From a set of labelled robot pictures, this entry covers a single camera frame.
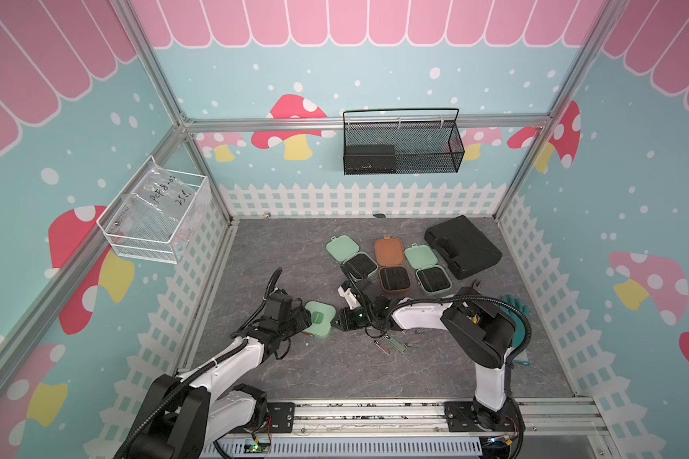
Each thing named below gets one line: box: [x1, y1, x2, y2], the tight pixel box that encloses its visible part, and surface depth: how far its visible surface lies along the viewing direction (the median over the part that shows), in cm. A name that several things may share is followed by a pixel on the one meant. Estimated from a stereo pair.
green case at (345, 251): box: [325, 235, 379, 281], surface depth 108 cm
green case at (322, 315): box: [304, 300, 337, 339], surface depth 91 cm
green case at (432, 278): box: [404, 242, 453, 296], surface depth 105 cm
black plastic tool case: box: [423, 215, 503, 281], surface depth 108 cm
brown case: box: [375, 235, 412, 293], surface depth 105 cm
